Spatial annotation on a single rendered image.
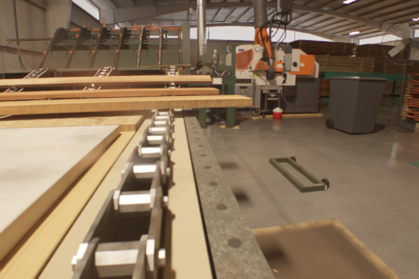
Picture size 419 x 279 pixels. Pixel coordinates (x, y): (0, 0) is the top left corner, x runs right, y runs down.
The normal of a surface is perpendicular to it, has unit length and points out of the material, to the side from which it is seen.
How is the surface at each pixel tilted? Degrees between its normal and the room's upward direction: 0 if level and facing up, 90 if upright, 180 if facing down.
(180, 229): 0
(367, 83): 96
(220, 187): 0
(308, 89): 90
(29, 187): 0
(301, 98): 90
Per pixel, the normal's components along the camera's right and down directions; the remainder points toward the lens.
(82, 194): 0.00, -0.98
